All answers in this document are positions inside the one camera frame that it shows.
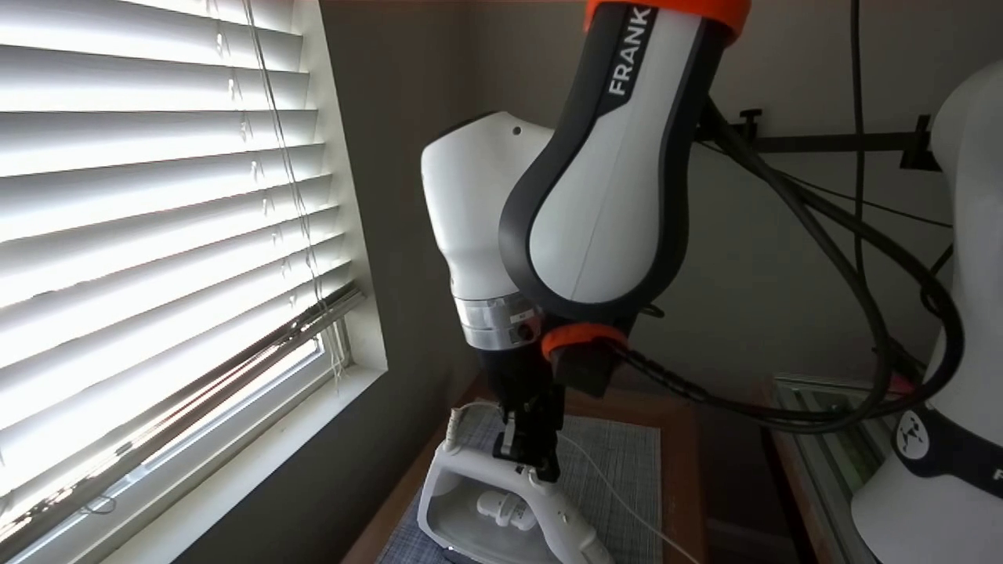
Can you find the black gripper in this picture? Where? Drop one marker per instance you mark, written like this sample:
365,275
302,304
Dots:
518,377

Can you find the white steam iron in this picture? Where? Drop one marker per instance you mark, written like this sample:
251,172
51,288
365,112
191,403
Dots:
470,502

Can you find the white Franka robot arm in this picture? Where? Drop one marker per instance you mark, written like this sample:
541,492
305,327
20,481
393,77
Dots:
605,177

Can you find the grey woven placemat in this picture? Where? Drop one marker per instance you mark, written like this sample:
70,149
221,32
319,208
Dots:
616,459

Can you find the wooden side table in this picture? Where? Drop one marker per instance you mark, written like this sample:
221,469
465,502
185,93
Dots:
679,471

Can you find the white device at right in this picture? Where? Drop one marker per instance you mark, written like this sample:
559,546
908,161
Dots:
879,315

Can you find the white window blinds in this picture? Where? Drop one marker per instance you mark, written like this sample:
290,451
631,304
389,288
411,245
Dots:
157,208

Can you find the wrist camera with orange mount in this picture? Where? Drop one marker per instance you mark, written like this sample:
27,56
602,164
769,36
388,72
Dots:
584,362

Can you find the white window frame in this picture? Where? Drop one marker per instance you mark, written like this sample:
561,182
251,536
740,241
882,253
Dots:
261,441

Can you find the aluminium rail base frame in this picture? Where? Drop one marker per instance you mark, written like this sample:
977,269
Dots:
834,450

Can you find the black camera mounting rod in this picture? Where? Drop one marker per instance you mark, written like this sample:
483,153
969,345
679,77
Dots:
825,142

